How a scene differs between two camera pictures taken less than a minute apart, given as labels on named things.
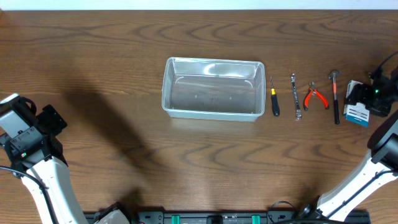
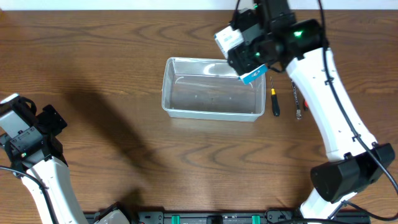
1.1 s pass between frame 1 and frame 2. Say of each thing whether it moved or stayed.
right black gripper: moved
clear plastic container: stayed
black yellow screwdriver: stayed
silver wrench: stayed
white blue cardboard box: moved
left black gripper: stayed
